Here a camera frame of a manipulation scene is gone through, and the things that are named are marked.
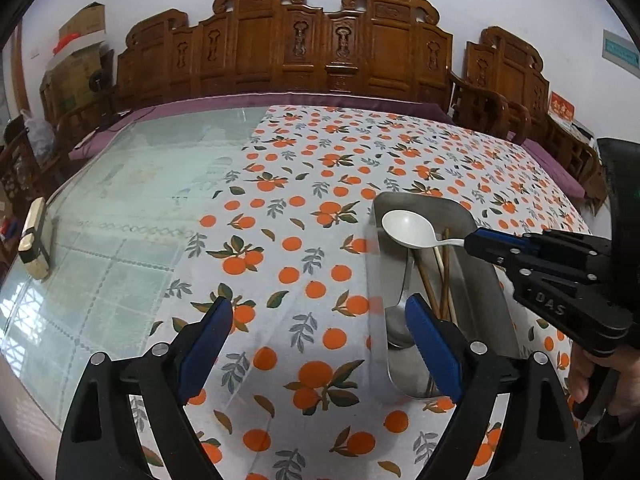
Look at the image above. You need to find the large cardboard box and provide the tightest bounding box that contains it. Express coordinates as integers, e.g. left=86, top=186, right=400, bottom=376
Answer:
left=42, top=51, right=114, bottom=112

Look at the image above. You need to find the light wooden chopstick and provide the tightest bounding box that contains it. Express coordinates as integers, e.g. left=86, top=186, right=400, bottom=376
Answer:
left=434, top=244, right=446, bottom=314

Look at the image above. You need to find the black fan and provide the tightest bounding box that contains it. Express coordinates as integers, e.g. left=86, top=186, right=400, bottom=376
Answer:
left=87, top=50, right=117, bottom=112

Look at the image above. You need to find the grey plastic bag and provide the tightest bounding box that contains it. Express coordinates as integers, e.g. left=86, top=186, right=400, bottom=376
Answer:
left=20, top=109, right=56, bottom=162

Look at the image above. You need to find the carved wooden armchair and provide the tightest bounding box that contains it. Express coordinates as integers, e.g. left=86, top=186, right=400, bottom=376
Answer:
left=446, top=26, right=609, bottom=202

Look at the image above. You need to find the wall electrical box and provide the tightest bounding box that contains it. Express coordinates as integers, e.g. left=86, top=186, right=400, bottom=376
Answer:
left=601, top=29, right=640, bottom=71

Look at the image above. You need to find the metal spoon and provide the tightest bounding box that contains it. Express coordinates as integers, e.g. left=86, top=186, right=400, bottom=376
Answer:
left=384, top=252, right=417, bottom=352

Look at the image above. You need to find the wooden chair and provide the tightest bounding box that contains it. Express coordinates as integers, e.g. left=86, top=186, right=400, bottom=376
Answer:
left=0, top=122, right=67, bottom=243

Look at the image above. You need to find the carved wooden sofa bench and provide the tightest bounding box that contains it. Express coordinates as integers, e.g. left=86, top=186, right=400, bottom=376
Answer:
left=40, top=0, right=457, bottom=128

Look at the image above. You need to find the small cardboard box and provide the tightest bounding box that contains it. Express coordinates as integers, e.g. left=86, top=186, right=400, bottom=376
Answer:
left=58, top=2, right=106, bottom=37

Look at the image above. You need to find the red plastic item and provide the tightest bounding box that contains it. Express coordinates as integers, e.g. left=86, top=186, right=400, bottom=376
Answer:
left=52, top=32, right=81, bottom=54

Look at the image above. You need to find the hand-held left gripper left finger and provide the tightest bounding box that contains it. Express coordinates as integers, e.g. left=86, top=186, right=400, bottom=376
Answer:
left=55, top=296, right=235, bottom=480

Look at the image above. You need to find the beige block with black band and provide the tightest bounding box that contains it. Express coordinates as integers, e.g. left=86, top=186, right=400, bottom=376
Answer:
left=17, top=197, right=51, bottom=281

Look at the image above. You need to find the purple armchair cushion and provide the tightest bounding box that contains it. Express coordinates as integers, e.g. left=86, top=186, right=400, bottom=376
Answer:
left=521, top=139, right=587, bottom=199

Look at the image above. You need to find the rectangular metal tray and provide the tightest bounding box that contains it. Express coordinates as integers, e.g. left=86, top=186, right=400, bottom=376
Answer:
left=370, top=191, right=522, bottom=402

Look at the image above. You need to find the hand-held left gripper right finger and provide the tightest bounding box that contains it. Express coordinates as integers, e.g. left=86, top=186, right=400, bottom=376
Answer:
left=404, top=294, right=585, bottom=480

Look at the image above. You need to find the orange fruit print tablecloth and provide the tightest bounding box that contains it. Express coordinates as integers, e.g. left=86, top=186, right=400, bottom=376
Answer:
left=125, top=104, right=594, bottom=480

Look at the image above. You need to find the red box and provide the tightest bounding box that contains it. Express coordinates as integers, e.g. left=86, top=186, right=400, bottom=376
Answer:
left=549, top=91, right=576, bottom=122

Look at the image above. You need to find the person's right hand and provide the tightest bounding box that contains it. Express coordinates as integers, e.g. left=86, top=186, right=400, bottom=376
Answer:
left=569, top=346, right=597, bottom=407

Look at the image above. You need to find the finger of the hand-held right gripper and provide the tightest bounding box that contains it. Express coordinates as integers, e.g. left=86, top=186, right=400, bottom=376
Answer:
left=474, top=227, right=548, bottom=256
left=464, top=234, right=532, bottom=275

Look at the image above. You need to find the white spoon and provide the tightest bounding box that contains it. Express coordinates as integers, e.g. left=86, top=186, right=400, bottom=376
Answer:
left=381, top=209, right=467, bottom=250

